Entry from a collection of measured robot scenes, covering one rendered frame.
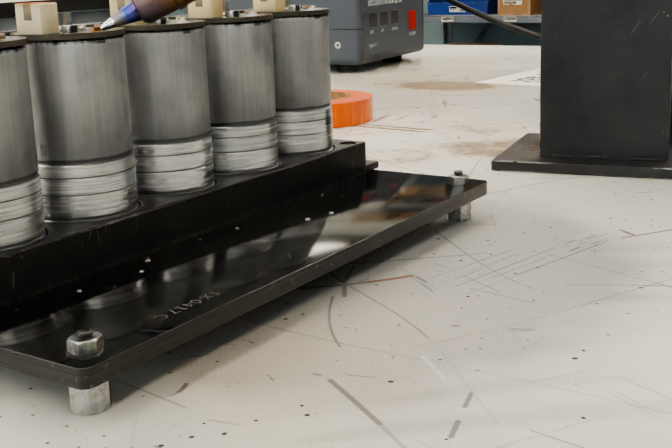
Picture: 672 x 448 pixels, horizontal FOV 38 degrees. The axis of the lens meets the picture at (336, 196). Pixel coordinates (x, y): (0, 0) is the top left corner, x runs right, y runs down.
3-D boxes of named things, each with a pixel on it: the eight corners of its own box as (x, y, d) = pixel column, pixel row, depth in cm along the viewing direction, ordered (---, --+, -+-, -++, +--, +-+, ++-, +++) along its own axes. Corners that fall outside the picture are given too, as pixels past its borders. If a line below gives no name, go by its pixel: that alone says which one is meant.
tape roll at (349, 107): (232, 119, 50) (231, 96, 50) (332, 107, 53) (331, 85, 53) (290, 134, 45) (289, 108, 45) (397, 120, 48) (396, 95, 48)
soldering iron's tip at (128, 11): (106, 39, 22) (147, 18, 22) (95, 18, 21) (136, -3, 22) (107, 38, 22) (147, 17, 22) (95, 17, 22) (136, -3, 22)
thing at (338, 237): (293, 193, 33) (292, 160, 33) (489, 216, 30) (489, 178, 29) (-156, 353, 20) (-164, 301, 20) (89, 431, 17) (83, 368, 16)
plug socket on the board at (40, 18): (69, 32, 22) (66, 1, 22) (38, 35, 21) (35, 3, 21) (44, 32, 22) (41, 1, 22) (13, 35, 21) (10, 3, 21)
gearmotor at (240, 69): (297, 191, 28) (289, 9, 27) (244, 210, 26) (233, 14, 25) (230, 183, 30) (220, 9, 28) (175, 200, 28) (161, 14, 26)
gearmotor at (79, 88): (162, 239, 24) (146, 22, 23) (86, 266, 22) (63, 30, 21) (90, 227, 25) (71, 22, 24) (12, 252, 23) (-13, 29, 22)
